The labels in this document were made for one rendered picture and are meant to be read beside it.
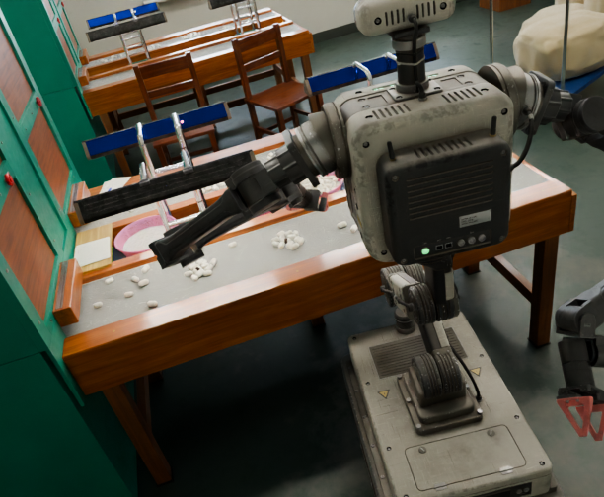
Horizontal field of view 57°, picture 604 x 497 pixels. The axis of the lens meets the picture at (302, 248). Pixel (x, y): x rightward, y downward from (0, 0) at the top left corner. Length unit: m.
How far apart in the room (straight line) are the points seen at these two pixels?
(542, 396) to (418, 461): 0.90
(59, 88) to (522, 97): 3.75
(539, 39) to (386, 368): 3.12
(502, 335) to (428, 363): 1.04
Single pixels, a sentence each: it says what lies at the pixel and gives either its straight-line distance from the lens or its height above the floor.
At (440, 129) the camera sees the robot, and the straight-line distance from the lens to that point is 1.14.
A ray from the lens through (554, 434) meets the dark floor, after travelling 2.36.
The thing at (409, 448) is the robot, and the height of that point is 0.47.
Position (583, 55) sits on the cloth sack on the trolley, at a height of 0.40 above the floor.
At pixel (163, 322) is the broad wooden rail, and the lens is 1.86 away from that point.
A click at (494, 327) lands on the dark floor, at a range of 2.71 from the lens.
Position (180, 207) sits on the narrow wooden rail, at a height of 0.76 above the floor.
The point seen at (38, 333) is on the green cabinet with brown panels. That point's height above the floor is 0.91.
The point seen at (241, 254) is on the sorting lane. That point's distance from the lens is 2.08.
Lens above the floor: 1.89
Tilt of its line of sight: 35 degrees down
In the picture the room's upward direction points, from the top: 13 degrees counter-clockwise
